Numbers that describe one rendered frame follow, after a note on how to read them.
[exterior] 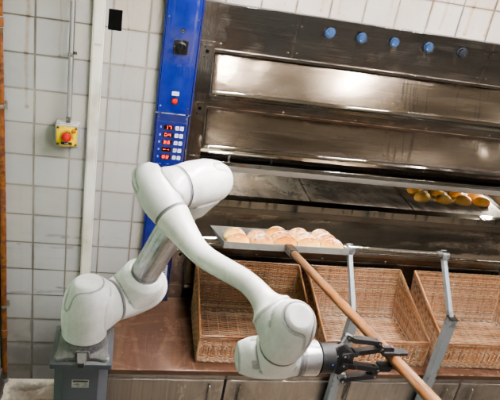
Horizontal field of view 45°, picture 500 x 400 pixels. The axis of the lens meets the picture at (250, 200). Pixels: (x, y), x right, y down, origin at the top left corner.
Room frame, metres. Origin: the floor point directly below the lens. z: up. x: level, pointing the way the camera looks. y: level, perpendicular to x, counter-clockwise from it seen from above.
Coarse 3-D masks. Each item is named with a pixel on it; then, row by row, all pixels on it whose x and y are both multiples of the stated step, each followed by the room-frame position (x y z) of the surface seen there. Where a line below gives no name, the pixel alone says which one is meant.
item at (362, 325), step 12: (300, 264) 1.98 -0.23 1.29; (312, 276) 1.84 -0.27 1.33; (324, 288) 1.73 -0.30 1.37; (336, 300) 1.62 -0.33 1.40; (348, 312) 1.52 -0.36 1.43; (360, 324) 1.44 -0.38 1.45; (372, 336) 1.36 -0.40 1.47; (396, 360) 1.23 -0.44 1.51; (408, 372) 1.17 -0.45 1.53; (420, 384) 1.11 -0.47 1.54; (432, 396) 1.06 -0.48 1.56
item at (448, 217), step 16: (256, 208) 2.70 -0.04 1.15; (272, 208) 2.72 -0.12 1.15; (288, 208) 2.74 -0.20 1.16; (304, 208) 2.75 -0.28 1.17; (320, 208) 2.77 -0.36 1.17; (336, 208) 2.80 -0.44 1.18; (352, 208) 2.83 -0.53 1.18; (368, 208) 2.87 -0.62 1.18; (384, 208) 2.91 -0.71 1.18; (464, 224) 2.97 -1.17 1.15; (480, 224) 2.99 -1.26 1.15; (496, 224) 3.01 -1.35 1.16
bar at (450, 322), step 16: (208, 240) 2.27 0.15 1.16; (448, 256) 2.53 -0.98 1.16; (352, 272) 2.36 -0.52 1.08; (352, 288) 2.31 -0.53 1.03; (448, 288) 2.43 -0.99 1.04; (352, 304) 2.25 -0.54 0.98; (448, 304) 2.38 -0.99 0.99; (448, 320) 2.32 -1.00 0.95; (448, 336) 2.32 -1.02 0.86; (432, 368) 2.31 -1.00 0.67; (336, 384) 2.20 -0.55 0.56; (432, 384) 2.32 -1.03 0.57
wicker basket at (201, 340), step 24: (240, 264) 2.65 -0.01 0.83; (264, 264) 2.68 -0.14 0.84; (288, 264) 2.71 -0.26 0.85; (216, 288) 2.59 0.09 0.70; (192, 312) 2.48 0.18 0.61; (216, 312) 2.54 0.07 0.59; (240, 312) 2.59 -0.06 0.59; (216, 336) 2.17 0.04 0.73; (240, 336) 2.39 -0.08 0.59; (216, 360) 2.18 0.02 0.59
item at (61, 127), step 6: (60, 120) 2.46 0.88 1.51; (60, 126) 2.41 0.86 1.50; (66, 126) 2.41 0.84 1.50; (72, 126) 2.42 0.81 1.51; (78, 126) 2.43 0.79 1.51; (60, 132) 2.41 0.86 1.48; (66, 132) 2.41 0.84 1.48; (78, 132) 2.43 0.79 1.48; (60, 138) 2.41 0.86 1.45; (72, 138) 2.42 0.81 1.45; (78, 138) 2.43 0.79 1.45; (60, 144) 2.41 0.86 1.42; (66, 144) 2.41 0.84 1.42; (72, 144) 2.42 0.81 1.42; (78, 144) 2.43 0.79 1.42
